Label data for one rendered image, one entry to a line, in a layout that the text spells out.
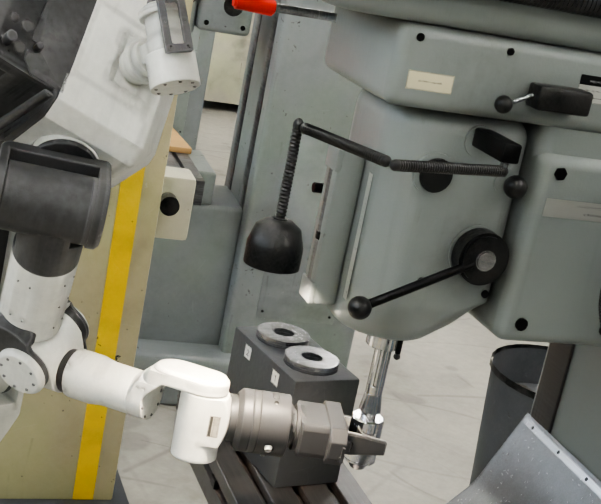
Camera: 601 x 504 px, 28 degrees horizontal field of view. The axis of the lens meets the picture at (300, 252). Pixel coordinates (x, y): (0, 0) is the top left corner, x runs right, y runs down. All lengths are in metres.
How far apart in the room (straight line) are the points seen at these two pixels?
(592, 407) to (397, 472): 2.44
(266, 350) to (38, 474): 1.76
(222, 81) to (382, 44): 8.60
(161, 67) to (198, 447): 0.52
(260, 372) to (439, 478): 2.41
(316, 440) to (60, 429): 1.96
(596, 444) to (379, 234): 0.55
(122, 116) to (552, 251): 0.59
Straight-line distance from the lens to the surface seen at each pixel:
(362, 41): 1.50
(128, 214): 3.31
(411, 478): 4.25
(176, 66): 1.54
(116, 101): 1.61
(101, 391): 1.70
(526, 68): 1.48
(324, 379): 1.87
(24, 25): 1.58
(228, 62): 10.01
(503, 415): 3.59
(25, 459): 3.57
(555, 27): 1.48
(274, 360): 1.90
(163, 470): 3.96
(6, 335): 1.70
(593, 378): 1.87
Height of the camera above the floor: 1.84
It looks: 16 degrees down
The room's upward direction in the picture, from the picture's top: 11 degrees clockwise
